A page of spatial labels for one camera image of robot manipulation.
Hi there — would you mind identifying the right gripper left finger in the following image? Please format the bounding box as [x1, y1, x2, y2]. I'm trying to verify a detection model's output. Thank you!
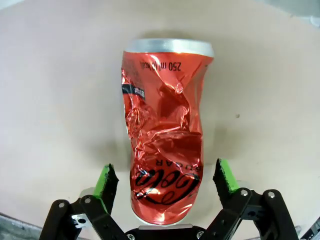
[39, 163, 126, 240]

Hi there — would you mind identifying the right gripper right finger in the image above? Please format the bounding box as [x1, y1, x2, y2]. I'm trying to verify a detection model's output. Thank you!
[199, 157, 300, 240]

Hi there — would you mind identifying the crushed red cola can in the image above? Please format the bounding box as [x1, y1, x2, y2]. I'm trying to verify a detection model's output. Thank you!
[120, 37, 215, 225]

